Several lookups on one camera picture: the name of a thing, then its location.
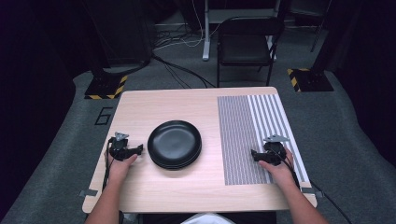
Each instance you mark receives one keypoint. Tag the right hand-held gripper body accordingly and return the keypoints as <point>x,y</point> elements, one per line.
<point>274,154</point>

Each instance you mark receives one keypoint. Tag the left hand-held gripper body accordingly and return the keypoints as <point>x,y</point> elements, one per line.
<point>118,149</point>

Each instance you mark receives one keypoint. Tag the black plate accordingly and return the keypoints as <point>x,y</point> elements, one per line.
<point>195,158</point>
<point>174,168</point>
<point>174,141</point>

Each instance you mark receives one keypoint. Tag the person's right hand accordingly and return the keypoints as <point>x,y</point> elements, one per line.
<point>281,174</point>

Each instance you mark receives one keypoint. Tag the person's left hand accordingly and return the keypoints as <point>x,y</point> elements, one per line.
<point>116,171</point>

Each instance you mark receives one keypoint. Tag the grey striped placemat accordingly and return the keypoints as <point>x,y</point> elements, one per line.
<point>239,140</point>

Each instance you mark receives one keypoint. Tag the grey tape piece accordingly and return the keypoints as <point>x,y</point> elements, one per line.
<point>313,191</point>
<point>88,193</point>

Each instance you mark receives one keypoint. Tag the black stand with striped base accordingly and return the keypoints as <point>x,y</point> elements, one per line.
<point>104,87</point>
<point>311,81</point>

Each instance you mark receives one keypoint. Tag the person's white shirt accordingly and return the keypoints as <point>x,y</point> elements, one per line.
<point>207,218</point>

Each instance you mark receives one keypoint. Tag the dark curtain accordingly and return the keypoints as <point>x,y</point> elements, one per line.
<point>31,93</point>
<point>370,77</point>

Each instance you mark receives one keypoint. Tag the black folding chair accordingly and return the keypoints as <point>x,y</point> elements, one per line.
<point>246,46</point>

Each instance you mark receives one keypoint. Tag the dark cabinet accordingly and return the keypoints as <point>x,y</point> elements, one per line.
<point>127,31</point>

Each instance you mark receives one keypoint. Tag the thin black stand leg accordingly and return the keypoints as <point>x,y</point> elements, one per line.
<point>317,35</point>

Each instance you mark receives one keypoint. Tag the white desk frame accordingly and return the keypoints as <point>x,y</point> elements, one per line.
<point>206,37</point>

